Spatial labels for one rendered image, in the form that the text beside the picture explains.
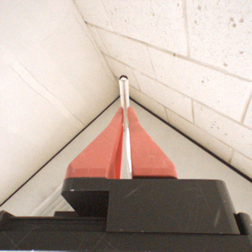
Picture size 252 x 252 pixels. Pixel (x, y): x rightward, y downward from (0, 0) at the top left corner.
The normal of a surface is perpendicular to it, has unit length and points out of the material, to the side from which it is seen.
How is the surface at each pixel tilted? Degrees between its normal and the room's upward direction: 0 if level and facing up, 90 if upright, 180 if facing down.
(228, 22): 90
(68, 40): 90
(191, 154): 180
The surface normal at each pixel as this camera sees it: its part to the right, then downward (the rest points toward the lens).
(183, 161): -0.35, -0.51
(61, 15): 0.61, 0.52
